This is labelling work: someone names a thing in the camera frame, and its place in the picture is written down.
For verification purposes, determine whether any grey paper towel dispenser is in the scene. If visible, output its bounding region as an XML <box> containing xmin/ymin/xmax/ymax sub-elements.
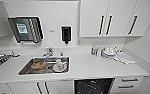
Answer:
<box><xmin>7</xmin><ymin>16</ymin><xmax>45</xmax><ymax>45</ymax></box>

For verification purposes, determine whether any white three-door wall cabinet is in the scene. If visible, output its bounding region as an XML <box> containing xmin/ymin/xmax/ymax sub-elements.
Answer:
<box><xmin>78</xmin><ymin>0</ymin><xmax>150</xmax><ymax>38</ymax></box>

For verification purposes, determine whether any bowl with orange food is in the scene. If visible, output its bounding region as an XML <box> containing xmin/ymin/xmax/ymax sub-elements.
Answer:
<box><xmin>30</xmin><ymin>59</ymin><xmax>46</xmax><ymax>70</ymax></box>

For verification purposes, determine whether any dish rack with utensils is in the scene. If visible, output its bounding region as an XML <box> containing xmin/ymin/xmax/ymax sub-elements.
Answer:
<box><xmin>0</xmin><ymin>50</ymin><xmax>21</xmax><ymax>70</ymax></box>

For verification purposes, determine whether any small chrome counter knob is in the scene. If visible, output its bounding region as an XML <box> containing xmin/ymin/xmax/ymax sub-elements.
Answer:
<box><xmin>59</xmin><ymin>49</ymin><xmax>64</xmax><ymax>57</ymax></box>

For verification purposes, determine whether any white mug with print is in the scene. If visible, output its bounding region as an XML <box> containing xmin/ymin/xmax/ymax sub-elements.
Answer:
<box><xmin>51</xmin><ymin>58</ymin><xmax>67</xmax><ymax>73</ymax></box>

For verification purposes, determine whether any white narrow three-drawer unit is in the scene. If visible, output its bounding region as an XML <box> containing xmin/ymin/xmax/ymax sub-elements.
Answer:
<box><xmin>111</xmin><ymin>76</ymin><xmax>145</xmax><ymax>94</ymax></box>

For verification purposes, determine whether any chrome sink faucet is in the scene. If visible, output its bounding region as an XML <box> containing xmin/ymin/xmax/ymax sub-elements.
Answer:
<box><xmin>41</xmin><ymin>47</ymin><xmax>55</xmax><ymax>59</ymax></box>

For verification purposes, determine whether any small white bottle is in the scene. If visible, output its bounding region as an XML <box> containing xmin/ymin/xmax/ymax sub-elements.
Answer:
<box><xmin>96</xmin><ymin>47</ymin><xmax>102</xmax><ymax>58</ymax></box>

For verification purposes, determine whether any small white wall label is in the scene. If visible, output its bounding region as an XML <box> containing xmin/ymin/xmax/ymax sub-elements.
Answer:
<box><xmin>48</xmin><ymin>29</ymin><xmax>56</xmax><ymax>34</ymax></box>

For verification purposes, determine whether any stainless steel sink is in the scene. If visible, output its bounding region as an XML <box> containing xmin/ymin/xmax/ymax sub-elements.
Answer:
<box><xmin>17</xmin><ymin>55</ymin><xmax>71</xmax><ymax>76</ymax></box>

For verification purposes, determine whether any black wall soap dispenser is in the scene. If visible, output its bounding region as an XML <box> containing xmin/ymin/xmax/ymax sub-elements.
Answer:
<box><xmin>60</xmin><ymin>25</ymin><xmax>73</xmax><ymax>45</ymax></box>

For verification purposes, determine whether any stainless steel dishwasher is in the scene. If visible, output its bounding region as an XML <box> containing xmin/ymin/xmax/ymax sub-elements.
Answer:
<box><xmin>72</xmin><ymin>77</ymin><xmax>116</xmax><ymax>94</ymax></box>

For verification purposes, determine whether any white two-door sink cabinet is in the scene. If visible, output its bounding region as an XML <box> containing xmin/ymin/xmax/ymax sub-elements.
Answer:
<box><xmin>6</xmin><ymin>80</ymin><xmax>75</xmax><ymax>94</ymax></box>

